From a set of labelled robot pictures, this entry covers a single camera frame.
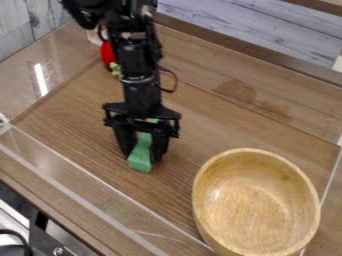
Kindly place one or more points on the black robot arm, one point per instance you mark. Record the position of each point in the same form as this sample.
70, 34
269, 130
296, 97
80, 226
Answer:
125, 27

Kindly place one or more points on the black metal table frame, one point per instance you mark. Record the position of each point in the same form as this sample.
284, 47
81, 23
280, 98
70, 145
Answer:
41, 243

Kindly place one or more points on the clear acrylic tray enclosure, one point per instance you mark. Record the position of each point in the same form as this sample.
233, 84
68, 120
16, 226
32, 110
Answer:
243, 97

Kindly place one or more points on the green rectangular block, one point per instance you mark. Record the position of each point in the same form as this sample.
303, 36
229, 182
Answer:
138, 159

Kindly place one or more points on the brown wooden bowl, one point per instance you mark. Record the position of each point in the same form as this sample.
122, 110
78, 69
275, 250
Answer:
255, 204

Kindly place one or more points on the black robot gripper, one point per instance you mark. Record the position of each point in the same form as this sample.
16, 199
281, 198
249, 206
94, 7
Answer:
141, 113

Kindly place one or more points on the red toy strawberry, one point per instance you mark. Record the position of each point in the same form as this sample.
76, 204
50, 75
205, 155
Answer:
108, 59

